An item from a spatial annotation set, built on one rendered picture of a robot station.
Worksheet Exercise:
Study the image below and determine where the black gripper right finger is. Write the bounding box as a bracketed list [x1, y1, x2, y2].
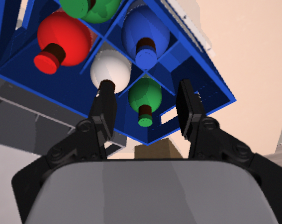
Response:
[175, 79, 282, 224]

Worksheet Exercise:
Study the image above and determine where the green bottle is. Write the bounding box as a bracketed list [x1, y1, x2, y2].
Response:
[128, 74, 162, 127]
[59, 0, 122, 24]

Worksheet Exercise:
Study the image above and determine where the blue plastic bottle crate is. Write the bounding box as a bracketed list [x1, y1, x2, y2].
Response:
[0, 0, 226, 143]

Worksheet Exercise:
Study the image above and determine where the red bottle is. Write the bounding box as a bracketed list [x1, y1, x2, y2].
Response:
[34, 7, 98, 74]

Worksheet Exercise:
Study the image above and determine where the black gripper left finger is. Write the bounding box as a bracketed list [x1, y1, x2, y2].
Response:
[11, 81, 117, 224]

